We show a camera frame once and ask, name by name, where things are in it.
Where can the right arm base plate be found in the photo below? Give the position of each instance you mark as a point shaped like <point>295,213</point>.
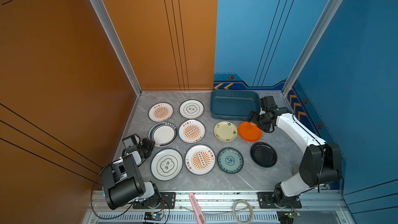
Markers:
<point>275,200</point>

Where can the cream yellow plate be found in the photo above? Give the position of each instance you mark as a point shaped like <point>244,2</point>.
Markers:
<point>225,131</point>

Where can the large white flower plate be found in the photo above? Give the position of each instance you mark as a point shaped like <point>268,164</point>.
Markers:
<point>166,164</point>

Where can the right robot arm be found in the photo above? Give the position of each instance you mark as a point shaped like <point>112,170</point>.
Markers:
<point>321,163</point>

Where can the black plate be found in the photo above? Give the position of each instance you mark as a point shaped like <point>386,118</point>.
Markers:
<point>263,155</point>

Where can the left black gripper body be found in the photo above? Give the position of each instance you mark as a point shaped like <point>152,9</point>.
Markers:
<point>145,148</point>

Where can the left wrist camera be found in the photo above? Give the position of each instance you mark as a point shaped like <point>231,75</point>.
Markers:
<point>130,143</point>

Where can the white flower plate back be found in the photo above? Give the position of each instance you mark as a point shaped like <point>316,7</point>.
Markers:
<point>191,109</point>

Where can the teal patterned plate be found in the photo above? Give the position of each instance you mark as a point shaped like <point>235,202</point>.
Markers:
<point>230,160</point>

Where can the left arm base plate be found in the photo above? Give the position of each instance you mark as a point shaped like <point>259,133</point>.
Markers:
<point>161,199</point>

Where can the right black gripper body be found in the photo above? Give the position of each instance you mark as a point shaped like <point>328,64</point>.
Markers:
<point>259,120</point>

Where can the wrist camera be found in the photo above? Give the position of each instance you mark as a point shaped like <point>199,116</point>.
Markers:
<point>130,143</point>
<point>267,103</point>

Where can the teal plastic bin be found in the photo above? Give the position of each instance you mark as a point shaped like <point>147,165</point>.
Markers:
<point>233,104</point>

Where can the pink utility knife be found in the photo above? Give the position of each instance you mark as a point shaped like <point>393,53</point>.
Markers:
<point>196,208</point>

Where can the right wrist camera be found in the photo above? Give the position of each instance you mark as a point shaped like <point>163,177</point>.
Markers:
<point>267,103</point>

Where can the orange plate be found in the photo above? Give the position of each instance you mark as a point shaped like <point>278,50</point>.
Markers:
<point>249,132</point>

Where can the sunburst plate front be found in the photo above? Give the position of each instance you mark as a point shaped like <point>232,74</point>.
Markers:
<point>200,160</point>

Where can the right circuit board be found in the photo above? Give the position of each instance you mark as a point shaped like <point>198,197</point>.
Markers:
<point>287,217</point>

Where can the left circuit board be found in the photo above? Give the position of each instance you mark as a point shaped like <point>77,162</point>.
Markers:
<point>153,218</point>

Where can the circuit board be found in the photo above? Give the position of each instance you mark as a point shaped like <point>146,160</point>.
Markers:
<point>153,218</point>
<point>287,217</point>

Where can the white green-rimmed plate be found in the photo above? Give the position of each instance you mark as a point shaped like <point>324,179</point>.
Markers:
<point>163,134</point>

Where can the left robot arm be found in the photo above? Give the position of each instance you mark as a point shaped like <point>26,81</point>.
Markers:
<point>122,179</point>

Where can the sunburst plate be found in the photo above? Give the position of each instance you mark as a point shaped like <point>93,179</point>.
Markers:
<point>200,160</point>
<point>191,131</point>
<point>160,112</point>

